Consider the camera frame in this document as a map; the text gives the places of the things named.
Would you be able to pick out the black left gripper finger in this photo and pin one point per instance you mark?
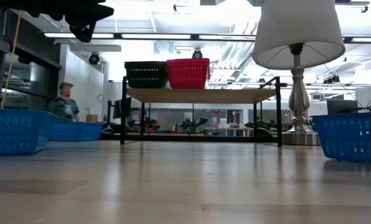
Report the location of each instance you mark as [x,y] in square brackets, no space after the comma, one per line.
[101,9]
[100,17]

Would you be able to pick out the black plastic basket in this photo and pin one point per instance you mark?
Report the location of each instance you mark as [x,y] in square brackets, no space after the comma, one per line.
[145,63]
[145,79]
[145,67]

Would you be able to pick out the red plastic basket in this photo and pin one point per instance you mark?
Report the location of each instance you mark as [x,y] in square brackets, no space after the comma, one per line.
[188,60]
[188,64]
[188,77]

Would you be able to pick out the blue plastic basket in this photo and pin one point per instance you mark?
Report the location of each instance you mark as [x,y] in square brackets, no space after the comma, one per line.
[14,130]
[353,137]
[79,131]

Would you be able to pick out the wooden shelf with black legs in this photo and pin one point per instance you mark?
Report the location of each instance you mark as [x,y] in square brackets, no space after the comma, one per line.
[204,96]

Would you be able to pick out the linear ceiling light strip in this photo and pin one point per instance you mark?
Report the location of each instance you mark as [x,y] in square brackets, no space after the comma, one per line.
[154,36]

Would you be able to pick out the person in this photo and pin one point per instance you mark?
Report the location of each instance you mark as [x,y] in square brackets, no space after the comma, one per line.
[64,107]

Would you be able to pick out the black computer monitor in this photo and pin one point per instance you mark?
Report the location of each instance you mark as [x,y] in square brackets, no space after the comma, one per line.
[341,107]
[123,107]

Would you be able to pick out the brown cardboard box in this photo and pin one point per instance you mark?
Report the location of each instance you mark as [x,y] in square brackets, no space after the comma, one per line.
[91,118]

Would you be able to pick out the light wooden background table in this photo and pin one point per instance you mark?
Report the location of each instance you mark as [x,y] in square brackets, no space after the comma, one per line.
[229,128]

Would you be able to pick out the silver lamp with white shade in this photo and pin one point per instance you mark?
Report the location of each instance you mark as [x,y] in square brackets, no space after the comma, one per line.
[297,31]

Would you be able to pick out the black round ceiling camera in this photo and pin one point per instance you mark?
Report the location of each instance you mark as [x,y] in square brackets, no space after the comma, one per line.
[197,53]
[94,59]

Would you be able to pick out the black horizontal frame beam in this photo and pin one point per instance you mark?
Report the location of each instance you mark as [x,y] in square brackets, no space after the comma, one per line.
[204,138]

